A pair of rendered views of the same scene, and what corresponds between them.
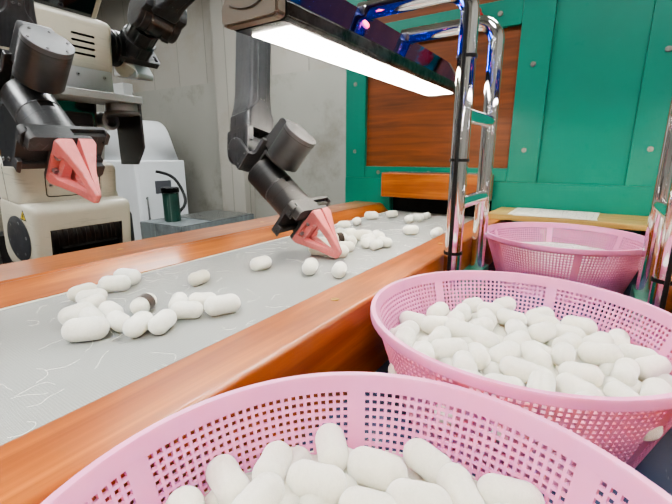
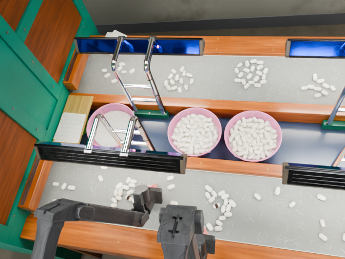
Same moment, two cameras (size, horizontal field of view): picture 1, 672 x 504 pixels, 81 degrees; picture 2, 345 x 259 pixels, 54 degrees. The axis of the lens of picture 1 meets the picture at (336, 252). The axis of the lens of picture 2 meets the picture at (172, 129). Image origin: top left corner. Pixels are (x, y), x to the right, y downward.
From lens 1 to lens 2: 1.54 m
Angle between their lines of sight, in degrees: 81
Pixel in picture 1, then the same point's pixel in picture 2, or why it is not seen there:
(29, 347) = (240, 211)
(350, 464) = (235, 146)
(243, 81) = (123, 216)
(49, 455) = (256, 167)
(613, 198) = (59, 105)
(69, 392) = (245, 188)
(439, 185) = (44, 173)
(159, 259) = not seen: hidden behind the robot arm
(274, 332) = (220, 164)
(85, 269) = not seen: hidden behind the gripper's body
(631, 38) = (21, 69)
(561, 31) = (6, 90)
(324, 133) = not seen: outside the picture
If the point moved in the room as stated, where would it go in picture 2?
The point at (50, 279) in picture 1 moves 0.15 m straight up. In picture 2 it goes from (218, 243) to (216, 237)
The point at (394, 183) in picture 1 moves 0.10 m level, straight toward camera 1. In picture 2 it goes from (35, 200) to (55, 193)
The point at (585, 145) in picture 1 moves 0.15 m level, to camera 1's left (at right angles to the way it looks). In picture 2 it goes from (42, 105) to (49, 128)
